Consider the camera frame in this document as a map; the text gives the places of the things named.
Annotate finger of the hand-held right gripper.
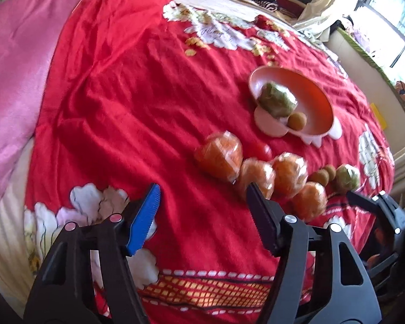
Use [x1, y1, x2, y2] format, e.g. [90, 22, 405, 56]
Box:
[346, 191, 405, 235]

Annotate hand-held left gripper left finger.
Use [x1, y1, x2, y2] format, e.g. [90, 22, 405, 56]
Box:
[23, 183, 161, 324]

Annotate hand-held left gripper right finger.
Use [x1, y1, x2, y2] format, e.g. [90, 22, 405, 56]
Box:
[246, 182, 383, 324]

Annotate small green citrus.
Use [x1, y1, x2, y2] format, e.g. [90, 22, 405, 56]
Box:
[334, 164, 361, 194]

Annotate plastic orange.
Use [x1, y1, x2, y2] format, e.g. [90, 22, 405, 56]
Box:
[194, 130, 244, 181]
[272, 152, 308, 199]
[236, 158, 276, 200]
[292, 181, 329, 222]

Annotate pink flower-shaped bowl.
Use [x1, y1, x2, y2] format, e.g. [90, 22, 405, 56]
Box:
[248, 66, 343, 148]

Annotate large green citrus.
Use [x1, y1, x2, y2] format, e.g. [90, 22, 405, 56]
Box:
[258, 82, 298, 118]

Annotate red cherry tomato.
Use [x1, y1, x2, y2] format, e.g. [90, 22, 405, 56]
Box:
[250, 142, 272, 161]

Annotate yellow card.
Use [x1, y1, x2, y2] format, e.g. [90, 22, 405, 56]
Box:
[371, 104, 390, 129]

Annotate red floral blanket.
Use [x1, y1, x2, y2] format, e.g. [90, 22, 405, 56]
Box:
[23, 0, 397, 324]

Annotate cream quilted mattress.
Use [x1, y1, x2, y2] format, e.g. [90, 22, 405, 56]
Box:
[0, 135, 41, 298]

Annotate green edged cover cloth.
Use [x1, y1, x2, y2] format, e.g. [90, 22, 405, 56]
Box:
[326, 27, 405, 156]

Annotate pink quilt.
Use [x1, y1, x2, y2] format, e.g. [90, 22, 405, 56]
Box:
[0, 0, 105, 210]

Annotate window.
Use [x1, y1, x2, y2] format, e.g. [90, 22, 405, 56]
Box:
[358, 0, 405, 82]

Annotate beige bed sheet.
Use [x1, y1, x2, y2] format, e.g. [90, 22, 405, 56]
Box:
[167, 0, 301, 24]

